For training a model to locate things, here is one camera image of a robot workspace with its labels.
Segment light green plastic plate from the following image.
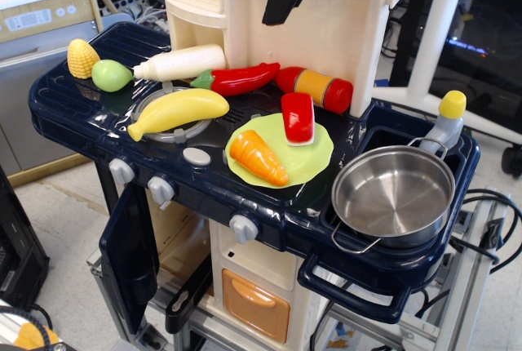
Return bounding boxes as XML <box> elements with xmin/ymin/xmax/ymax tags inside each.
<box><xmin>225</xmin><ymin>113</ymin><xmax>334</xmax><ymax>189</ymax></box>

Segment orange toy drawer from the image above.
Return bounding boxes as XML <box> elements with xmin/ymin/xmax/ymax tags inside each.
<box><xmin>222</xmin><ymin>269</ymin><xmax>290</xmax><ymax>344</ymax></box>

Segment white plastic bottle toy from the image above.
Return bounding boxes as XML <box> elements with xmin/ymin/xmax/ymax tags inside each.
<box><xmin>133</xmin><ymin>44</ymin><xmax>226</xmax><ymax>82</ymax></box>

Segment red plastic chili pepper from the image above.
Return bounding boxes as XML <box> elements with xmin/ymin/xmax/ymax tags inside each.
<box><xmin>190</xmin><ymin>63</ymin><xmax>281</xmax><ymax>97</ymax></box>

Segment green plastic pear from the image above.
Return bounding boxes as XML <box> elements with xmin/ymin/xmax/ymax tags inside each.
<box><xmin>91</xmin><ymin>60</ymin><xmax>133</xmax><ymax>93</ymax></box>

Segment black cable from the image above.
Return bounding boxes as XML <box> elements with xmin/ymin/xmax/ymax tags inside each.
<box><xmin>415</xmin><ymin>189</ymin><xmax>522</xmax><ymax>319</ymax></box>

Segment red ketchup bottle toy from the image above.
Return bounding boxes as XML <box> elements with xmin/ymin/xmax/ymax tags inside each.
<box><xmin>275</xmin><ymin>66</ymin><xmax>353</xmax><ymax>114</ymax></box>

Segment yellow plastic corn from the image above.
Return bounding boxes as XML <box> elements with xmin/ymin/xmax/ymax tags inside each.
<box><xmin>67</xmin><ymin>38</ymin><xmax>100</xmax><ymax>79</ymax></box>

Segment grey oval stove button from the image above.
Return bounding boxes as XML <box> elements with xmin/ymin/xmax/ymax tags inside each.
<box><xmin>182</xmin><ymin>147</ymin><xmax>211</xmax><ymax>167</ymax></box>

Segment grey stove knob middle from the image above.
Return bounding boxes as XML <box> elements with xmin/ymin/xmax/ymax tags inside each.
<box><xmin>148</xmin><ymin>176</ymin><xmax>175</xmax><ymax>211</ymax></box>

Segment dark blue toy kitchen counter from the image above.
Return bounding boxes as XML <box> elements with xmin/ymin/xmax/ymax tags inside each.
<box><xmin>27</xmin><ymin>21</ymin><xmax>481</xmax><ymax>326</ymax></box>

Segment grey stove knob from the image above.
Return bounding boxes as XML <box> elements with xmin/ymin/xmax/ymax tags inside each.
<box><xmin>109</xmin><ymin>158</ymin><xmax>135</xmax><ymax>185</ymax></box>
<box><xmin>148</xmin><ymin>176</ymin><xmax>175</xmax><ymax>211</ymax></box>
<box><xmin>229</xmin><ymin>214</ymin><xmax>259</xmax><ymax>244</ymax></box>

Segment yellow plastic banana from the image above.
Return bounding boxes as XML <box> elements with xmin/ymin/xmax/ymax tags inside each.
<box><xmin>127</xmin><ymin>88</ymin><xmax>229</xmax><ymax>141</ymax></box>

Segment grey yellow toy faucet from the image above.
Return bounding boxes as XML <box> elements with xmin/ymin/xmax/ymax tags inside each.
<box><xmin>418</xmin><ymin>90</ymin><xmax>467</xmax><ymax>153</ymax></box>

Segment red white plastic food block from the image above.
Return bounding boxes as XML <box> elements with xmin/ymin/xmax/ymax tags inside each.
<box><xmin>281</xmin><ymin>92</ymin><xmax>315</xmax><ymax>146</ymax></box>

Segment stainless steel pot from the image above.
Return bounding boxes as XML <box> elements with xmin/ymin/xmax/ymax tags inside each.
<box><xmin>331</xmin><ymin>141</ymin><xmax>456</xmax><ymax>255</ymax></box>

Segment grey stove knob right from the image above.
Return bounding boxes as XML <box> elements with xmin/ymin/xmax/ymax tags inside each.
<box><xmin>229</xmin><ymin>214</ymin><xmax>259</xmax><ymax>244</ymax></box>

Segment black computer case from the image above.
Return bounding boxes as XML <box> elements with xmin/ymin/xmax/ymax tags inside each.
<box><xmin>1</xmin><ymin>173</ymin><xmax>50</xmax><ymax>310</ymax></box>

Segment dark blue oven door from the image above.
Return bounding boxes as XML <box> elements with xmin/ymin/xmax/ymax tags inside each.
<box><xmin>99</xmin><ymin>184</ymin><xmax>160</xmax><ymax>335</ymax></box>

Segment cream toy kitchen back panel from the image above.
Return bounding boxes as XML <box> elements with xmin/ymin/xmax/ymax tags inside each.
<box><xmin>166</xmin><ymin>0</ymin><xmax>399</xmax><ymax>118</ymax></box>

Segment grey stove knob left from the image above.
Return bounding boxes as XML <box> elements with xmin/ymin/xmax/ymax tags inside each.
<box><xmin>109</xmin><ymin>158</ymin><xmax>135</xmax><ymax>185</ymax></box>

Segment orange plastic carrot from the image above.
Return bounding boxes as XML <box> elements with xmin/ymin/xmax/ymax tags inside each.
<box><xmin>228</xmin><ymin>130</ymin><xmax>290</xmax><ymax>187</ymax></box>

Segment white metal stand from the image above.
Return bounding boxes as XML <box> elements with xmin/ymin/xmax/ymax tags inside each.
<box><xmin>374</xmin><ymin>0</ymin><xmax>521</xmax><ymax>145</ymax></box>

